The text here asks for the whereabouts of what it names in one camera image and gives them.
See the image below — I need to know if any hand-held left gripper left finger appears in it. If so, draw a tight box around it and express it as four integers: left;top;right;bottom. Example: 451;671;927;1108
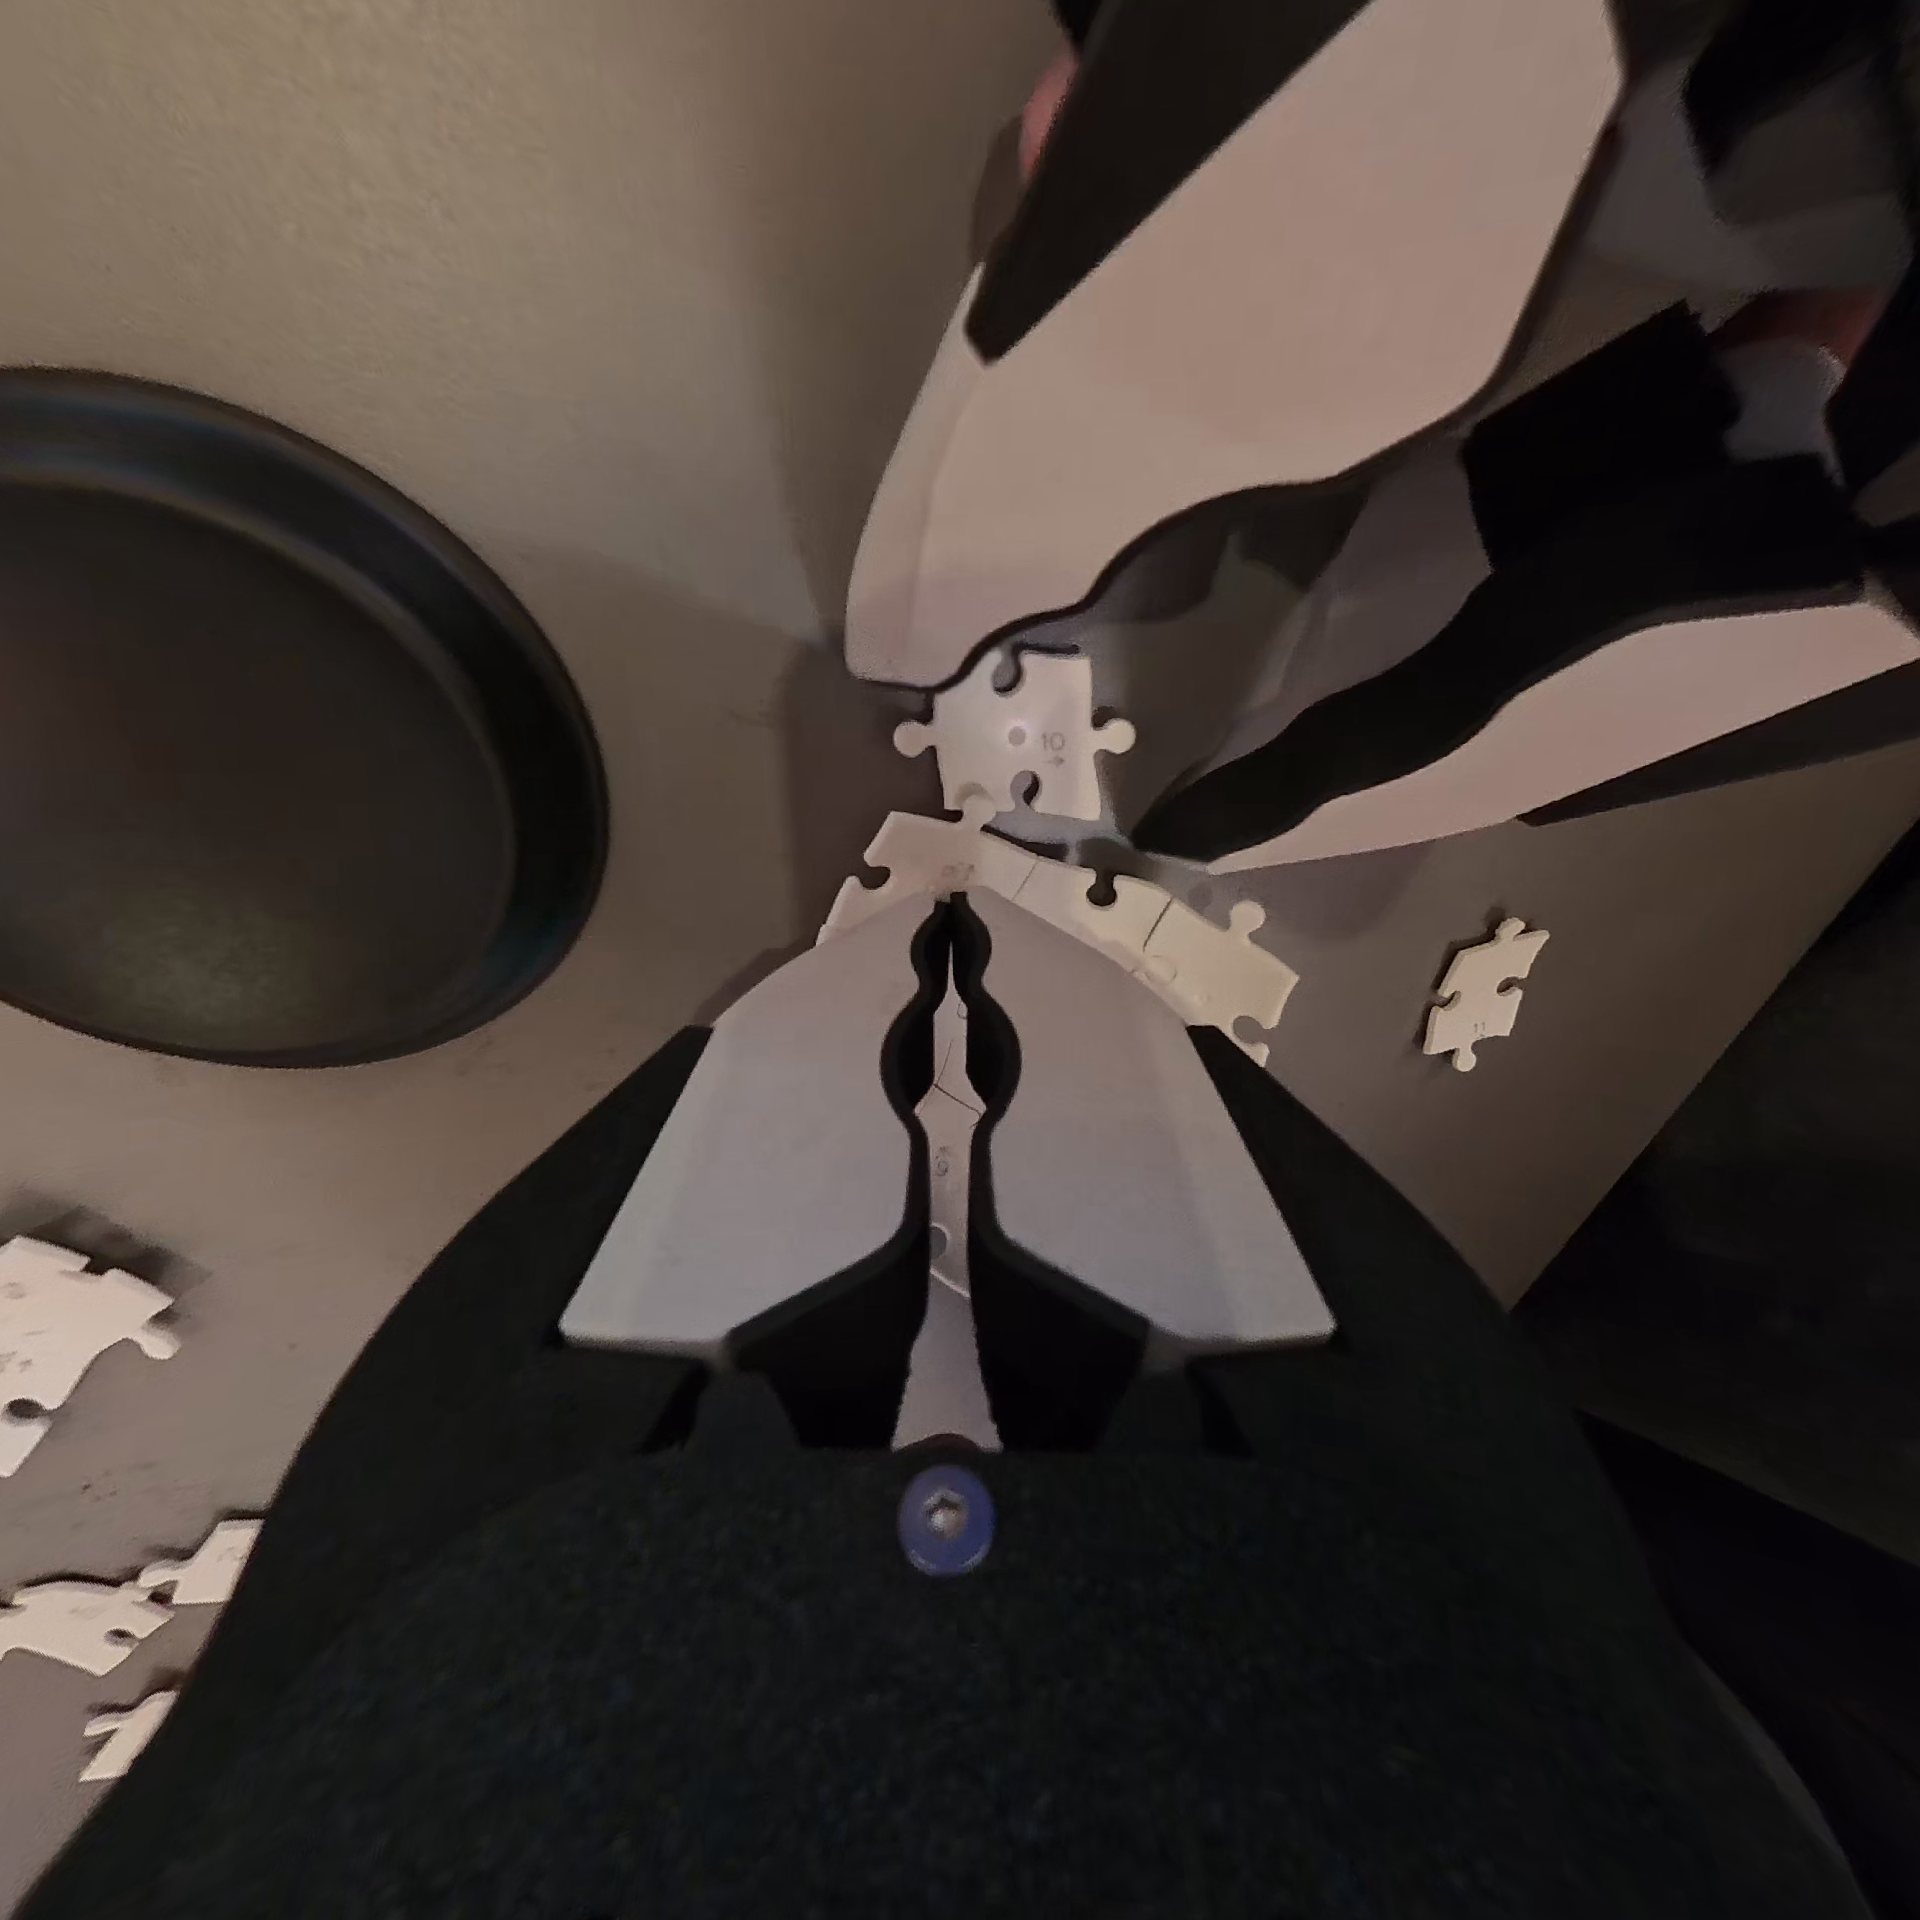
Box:
557;891;961;1449

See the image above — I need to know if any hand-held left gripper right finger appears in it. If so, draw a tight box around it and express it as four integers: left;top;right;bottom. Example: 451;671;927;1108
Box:
952;895;1340;1453

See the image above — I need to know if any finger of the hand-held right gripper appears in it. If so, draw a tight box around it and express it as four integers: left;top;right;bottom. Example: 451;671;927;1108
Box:
1124;556;1920;881
843;0;1630;694

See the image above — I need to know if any curved assembled puzzle section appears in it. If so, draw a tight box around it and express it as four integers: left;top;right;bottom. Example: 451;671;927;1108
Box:
815;803;1305;1449

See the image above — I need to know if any single white puzzle piece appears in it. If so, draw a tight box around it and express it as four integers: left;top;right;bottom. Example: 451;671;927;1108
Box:
1424;919;1551;1077
892;644;1135;828

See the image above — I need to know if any spread of white puzzle pieces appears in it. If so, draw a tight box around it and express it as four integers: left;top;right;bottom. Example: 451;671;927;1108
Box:
0;1231;265;1788

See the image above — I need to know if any black round puzzle stand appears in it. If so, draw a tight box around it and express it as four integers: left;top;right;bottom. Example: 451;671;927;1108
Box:
0;369;611;1069

